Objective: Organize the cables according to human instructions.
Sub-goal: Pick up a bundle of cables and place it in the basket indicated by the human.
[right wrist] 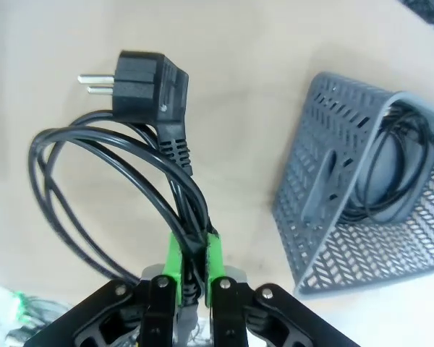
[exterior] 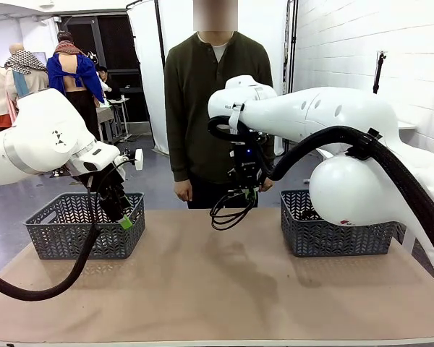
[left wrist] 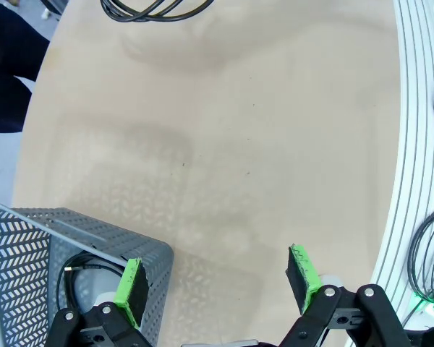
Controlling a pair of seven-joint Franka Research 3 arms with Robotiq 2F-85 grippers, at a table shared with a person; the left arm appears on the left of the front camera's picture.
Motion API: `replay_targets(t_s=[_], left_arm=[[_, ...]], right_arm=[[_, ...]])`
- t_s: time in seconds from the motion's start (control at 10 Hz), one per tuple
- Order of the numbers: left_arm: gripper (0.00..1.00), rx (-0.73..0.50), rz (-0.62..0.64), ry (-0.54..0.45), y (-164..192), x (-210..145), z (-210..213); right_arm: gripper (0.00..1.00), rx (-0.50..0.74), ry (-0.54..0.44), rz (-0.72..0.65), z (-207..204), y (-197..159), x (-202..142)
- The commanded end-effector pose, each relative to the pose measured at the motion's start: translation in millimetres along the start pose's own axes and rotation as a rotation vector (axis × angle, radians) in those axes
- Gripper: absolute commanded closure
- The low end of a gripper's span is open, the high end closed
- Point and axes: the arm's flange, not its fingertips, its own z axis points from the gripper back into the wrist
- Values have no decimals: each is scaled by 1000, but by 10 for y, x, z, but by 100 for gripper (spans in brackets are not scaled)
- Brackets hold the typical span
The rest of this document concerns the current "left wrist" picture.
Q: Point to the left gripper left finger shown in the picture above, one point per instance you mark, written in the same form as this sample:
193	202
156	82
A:
135	292

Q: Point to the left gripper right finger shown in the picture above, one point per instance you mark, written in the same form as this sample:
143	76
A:
298	278

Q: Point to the grey plastic mesh basket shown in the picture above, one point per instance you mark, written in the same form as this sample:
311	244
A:
21	253

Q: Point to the power strip with green light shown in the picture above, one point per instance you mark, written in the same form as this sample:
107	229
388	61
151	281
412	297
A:
432	307

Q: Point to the person in green shirt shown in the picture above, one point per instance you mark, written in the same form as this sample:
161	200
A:
11	54

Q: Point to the aluminium table frame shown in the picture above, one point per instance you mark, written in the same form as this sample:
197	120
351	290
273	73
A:
416	108

